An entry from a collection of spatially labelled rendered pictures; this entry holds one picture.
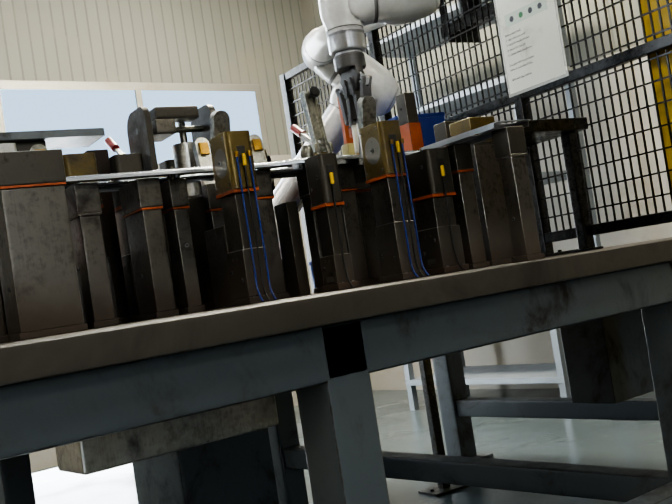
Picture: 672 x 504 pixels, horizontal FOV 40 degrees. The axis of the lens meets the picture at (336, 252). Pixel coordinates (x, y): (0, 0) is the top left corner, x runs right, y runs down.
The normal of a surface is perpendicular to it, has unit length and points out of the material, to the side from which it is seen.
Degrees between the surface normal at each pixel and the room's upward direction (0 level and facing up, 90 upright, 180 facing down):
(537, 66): 90
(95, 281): 90
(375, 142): 90
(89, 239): 90
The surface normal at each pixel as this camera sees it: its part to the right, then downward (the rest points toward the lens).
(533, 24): -0.84, 0.11
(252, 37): 0.61, -0.12
